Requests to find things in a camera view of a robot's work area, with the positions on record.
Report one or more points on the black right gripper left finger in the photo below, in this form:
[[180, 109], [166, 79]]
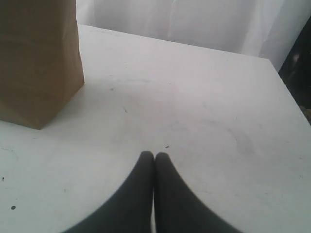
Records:
[[129, 209]]

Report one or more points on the brown paper bag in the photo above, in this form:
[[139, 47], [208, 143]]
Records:
[[40, 62]]

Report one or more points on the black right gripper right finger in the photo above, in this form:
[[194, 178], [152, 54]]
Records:
[[177, 209]]

